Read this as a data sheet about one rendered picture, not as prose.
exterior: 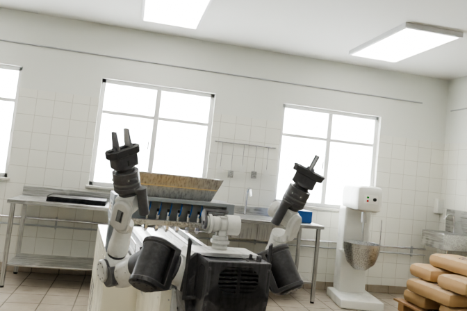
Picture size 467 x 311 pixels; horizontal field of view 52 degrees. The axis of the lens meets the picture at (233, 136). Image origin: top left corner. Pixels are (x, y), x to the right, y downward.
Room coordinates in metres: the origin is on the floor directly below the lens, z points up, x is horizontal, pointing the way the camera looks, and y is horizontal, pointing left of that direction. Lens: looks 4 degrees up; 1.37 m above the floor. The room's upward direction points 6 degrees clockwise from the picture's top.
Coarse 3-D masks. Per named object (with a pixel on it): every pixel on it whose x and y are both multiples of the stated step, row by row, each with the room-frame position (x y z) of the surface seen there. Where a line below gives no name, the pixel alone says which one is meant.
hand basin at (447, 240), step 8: (440, 200) 6.57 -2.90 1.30; (440, 208) 6.58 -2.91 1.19; (448, 216) 6.45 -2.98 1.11; (456, 216) 6.31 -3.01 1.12; (464, 216) 6.15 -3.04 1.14; (448, 224) 6.44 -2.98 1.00; (456, 224) 6.29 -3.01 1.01; (464, 224) 6.14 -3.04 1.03; (424, 232) 6.38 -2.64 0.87; (432, 232) 6.21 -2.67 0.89; (440, 232) 6.16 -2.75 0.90; (448, 232) 6.31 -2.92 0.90; (456, 232) 6.28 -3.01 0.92; (464, 232) 6.13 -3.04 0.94; (424, 240) 6.37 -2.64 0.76; (432, 240) 6.20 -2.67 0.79; (440, 240) 6.05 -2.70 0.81; (448, 240) 6.00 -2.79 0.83; (456, 240) 6.02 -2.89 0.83; (464, 240) 6.04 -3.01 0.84; (440, 248) 6.04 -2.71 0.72; (448, 248) 6.00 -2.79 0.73; (456, 248) 6.02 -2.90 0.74; (464, 248) 6.05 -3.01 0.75
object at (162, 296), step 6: (174, 288) 2.15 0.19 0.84; (138, 294) 2.71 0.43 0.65; (144, 294) 2.53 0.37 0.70; (150, 294) 2.36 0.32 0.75; (156, 294) 2.20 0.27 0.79; (162, 294) 2.13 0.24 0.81; (168, 294) 2.14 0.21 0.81; (138, 300) 2.69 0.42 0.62; (144, 300) 2.51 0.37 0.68; (150, 300) 2.34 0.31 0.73; (156, 300) 2.19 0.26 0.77; (162, 300) 2.13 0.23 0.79; (168, 300) 2.14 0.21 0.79; (138, 306) 2.66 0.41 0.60; (144, 306) 2.49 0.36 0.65; (150, 306) 2.32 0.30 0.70; (156, 306) 2.17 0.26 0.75; (162, 306) 2.14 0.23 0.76; (168, 306) 2.14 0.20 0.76
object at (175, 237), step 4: (160, 228) 3.99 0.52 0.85; (164, 232) 3.80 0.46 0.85; (168, 232) 3.65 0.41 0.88; (172, 232) 3.52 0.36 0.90; (168, 236) 3.63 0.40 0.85; (172, 236) 3.48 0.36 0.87; (176, 236) 3.37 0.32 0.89; (180, 236) 3.34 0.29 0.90; (172, 240) 3.47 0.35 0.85; (176, 240) 3.36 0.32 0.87; (180, 240) 3.23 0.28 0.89; (184, 240) 3.17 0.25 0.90; (176, 244) 3.34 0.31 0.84; (180, 244) 3.22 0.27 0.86; (184, 244) 3.11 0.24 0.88; (180, 248) 3.21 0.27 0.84
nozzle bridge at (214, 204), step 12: (156, 204) 2.89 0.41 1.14; (168, 204) 2.91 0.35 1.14; (180, 204) 2.93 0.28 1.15; (192, 204) 2.87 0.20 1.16; (204, 204) 2.89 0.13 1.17; (216, 204) 2.91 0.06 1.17; (228, 204) 2.93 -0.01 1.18; (108, 216) 2.95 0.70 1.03; (132, 216) 2.85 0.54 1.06; (144, 216) 2.87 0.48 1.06; (180, 216) 2.93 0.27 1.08; (192, 216) 2.96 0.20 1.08; (108, 228) 2.83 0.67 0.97; (108, 240) 2.83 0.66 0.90
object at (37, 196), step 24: (24, 192) 5.52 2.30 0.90; (48, 192) 5.57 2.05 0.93; (72, 192) 5.62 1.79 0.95; (96, 192) 5.68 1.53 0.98; (24, 216) 5.47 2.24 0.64; (240, 216) 5.65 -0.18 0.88; (264, 216) 6.05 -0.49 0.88; (24, 264) 4.95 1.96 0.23; (48, 264) 5.06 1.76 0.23; (72, 264) 5.18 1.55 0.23; (312, 288) 5.55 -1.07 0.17
